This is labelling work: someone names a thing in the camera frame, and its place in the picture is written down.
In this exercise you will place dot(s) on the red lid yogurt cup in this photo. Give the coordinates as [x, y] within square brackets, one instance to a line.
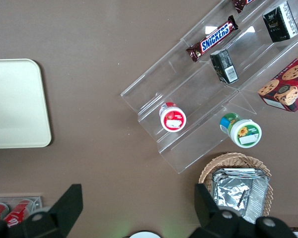
[173, 120]

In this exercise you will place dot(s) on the clear acrylic bottle rack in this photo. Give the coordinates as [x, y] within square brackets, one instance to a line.
[37, 200]

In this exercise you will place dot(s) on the red tartan cookie box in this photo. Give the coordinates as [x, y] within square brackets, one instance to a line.
[288, 84]

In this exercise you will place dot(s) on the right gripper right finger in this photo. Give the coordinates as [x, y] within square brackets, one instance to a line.
[208, 218]

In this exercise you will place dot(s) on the green lid yogurt cup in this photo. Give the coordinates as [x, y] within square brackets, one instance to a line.
[245, 132]

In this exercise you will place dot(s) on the light tan wicker basket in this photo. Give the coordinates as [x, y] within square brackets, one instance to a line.
[238, 157]

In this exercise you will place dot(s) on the small black drink carton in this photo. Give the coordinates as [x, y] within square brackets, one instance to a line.
[224, 67]
[280, 22]

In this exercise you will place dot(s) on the Snickers chocolate bar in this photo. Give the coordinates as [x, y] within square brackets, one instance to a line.
[213, 39]
[242, 5]

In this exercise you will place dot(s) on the silver foil packet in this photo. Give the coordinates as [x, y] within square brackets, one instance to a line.
[233, 193]

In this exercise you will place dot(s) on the clear acrylic stepped stand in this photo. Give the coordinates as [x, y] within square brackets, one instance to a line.
[188, 99]

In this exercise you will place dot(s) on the cream plastic tray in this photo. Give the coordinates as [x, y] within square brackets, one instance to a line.
[15, 104]

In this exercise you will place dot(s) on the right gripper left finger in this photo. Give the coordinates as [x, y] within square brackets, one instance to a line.
[64, 208]

